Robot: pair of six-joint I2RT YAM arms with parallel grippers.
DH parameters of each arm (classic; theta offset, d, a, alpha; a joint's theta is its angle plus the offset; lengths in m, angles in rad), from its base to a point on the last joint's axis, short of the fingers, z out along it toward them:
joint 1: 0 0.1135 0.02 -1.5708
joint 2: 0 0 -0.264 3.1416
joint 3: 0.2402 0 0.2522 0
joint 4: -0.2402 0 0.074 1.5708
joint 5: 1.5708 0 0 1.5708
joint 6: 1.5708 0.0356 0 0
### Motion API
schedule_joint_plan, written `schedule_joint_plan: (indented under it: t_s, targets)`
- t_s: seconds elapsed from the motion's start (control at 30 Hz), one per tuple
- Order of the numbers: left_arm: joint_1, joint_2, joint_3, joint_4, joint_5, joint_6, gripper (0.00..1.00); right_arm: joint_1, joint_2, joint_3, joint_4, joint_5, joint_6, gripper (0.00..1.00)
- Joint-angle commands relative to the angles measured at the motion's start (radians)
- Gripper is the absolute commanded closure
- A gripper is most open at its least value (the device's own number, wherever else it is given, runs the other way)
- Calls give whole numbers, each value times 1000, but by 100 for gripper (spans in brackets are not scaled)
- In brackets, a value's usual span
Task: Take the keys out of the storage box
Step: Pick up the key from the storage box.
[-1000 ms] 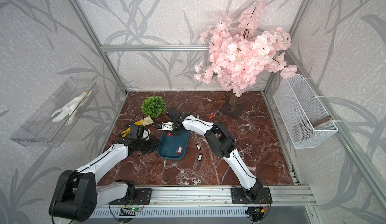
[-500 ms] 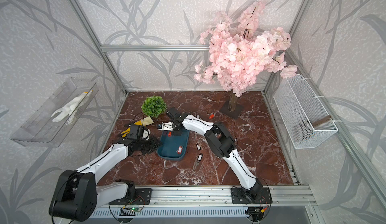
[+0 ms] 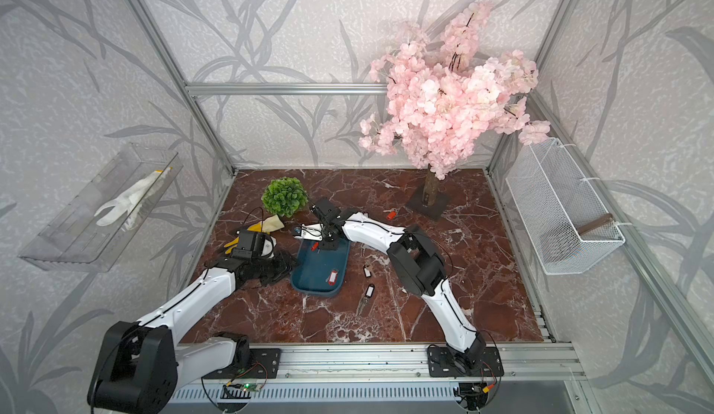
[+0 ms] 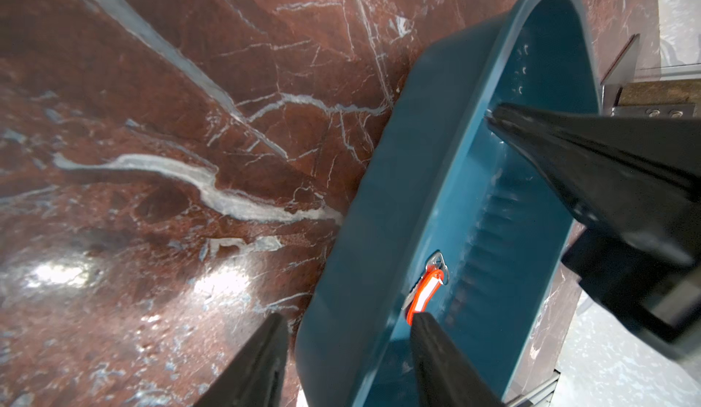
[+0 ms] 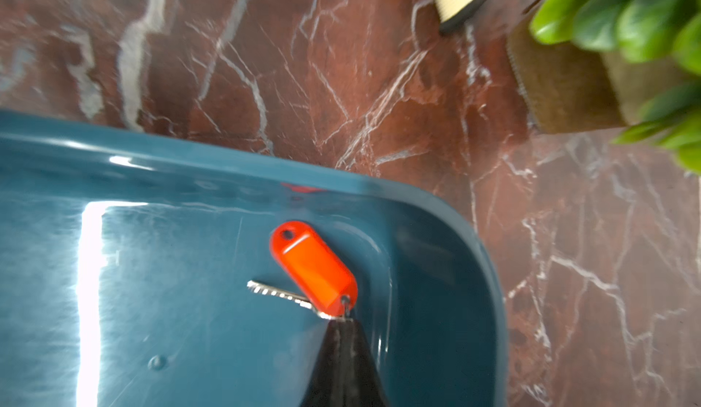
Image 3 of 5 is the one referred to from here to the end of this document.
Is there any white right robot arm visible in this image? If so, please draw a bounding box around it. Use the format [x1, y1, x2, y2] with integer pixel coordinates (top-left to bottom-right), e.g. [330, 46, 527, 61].
[297, 198, 486, 367]

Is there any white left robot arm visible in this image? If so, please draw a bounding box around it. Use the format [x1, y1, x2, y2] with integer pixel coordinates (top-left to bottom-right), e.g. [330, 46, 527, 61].
[87, 231, 299, 413]

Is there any teal plastic storage tray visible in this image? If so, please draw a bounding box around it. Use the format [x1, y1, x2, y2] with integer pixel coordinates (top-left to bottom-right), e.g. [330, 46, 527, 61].
[290, 239, 351, 298]

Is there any yellow black work glove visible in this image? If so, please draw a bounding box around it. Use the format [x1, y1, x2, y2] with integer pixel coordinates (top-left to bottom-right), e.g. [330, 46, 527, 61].
[224, 215, 284, 255]

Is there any green ball potted plant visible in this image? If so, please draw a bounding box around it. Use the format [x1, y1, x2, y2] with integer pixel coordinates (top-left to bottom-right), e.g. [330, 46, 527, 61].
[261, 177, 309, 218]

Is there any brown tree trunk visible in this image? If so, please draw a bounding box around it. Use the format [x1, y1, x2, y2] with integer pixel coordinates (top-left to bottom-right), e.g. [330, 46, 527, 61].
[422, 166, 440, 207]

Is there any small green circuit board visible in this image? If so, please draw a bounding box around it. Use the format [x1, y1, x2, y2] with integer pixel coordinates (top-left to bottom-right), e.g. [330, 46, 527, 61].
[223, 381, 265, 397]

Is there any white glove on shelf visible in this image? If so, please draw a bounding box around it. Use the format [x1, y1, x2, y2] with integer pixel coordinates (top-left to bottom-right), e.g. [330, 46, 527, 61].
[95, 167, 172, 231]

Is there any pink blossom tree crown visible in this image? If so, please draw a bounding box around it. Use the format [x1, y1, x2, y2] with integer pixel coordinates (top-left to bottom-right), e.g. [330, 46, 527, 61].
[359, 1, 550, 180]

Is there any brown stick in basket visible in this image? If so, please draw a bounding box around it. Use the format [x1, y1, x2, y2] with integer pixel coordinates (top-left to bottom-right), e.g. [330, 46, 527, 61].
[576, 213, 614, 236]

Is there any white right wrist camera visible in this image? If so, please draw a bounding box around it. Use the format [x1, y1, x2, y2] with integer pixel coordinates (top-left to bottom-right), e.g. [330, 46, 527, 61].
[292, 224, 323, 241]

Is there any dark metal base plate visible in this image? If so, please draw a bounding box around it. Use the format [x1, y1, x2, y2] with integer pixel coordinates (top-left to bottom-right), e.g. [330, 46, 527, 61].
[405, 185, 451, 221]

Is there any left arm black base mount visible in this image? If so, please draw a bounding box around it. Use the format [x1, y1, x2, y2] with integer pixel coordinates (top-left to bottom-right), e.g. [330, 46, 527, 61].
[206, 332, 282, 380]

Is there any clear acrylic wall shelf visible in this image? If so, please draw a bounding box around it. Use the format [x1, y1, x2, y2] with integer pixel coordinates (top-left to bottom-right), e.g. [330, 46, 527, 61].
[19, 143, 183, 273]

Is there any aluminium horizontal frame bar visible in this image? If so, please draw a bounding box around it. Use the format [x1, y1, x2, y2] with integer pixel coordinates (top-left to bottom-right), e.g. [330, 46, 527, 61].
[186, 83, 387, 96]

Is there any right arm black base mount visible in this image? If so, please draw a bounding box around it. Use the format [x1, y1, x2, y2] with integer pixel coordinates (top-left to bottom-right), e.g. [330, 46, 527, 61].
[426, 345, 504, 380]

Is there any white wire mesh basket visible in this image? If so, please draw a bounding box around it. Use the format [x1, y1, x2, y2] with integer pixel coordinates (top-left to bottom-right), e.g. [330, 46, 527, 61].
[506, 138, 625, 276]

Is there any aluminium front rail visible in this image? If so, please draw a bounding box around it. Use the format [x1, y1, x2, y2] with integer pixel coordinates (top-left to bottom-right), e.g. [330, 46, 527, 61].
[116, 342, 587, 386]

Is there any aluminium frame post left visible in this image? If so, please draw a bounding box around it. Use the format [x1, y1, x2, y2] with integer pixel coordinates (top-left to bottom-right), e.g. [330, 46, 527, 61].
[125, 0, 236, 177]

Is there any aluminium frame post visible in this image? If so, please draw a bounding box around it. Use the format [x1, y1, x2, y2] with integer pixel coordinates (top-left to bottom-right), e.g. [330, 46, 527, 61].
[125, 0, 236, 177]
[484, 0, 592, 172]

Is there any aluminium frame post right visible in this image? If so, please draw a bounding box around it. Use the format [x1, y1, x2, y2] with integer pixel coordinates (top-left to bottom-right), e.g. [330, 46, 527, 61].
[484, 0, 592, 172]

